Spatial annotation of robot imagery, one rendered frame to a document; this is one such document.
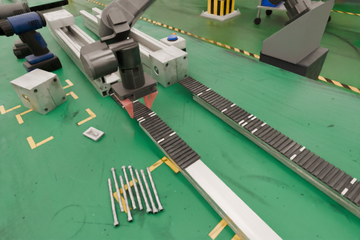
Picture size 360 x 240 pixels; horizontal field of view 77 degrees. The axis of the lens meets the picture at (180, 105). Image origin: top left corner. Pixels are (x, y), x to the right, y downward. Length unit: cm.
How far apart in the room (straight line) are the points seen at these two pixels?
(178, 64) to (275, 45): 40
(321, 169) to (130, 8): 53
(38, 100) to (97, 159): 29
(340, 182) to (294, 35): 55
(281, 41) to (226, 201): 67
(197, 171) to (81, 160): 28
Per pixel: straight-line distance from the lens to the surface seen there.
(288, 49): 95
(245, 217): 44
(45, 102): 79
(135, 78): 55
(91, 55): 50
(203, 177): 47
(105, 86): 77
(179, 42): 96
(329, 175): 53
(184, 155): 50
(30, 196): 60
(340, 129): 70
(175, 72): 76
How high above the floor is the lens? 120
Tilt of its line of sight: 38 degrees down
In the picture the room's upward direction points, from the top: 4 degrees counter-clockwise
